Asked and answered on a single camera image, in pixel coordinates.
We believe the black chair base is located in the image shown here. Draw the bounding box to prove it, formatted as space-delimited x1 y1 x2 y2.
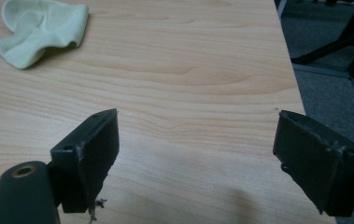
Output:
290 0 354 80

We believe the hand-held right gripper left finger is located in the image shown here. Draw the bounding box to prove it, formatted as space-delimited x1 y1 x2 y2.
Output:
50 107 120 215

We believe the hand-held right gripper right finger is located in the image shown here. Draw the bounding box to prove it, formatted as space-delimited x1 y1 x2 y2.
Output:
272 109 354 218

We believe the pale green sock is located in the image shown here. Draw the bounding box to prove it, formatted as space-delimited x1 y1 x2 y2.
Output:
0 0 90 70

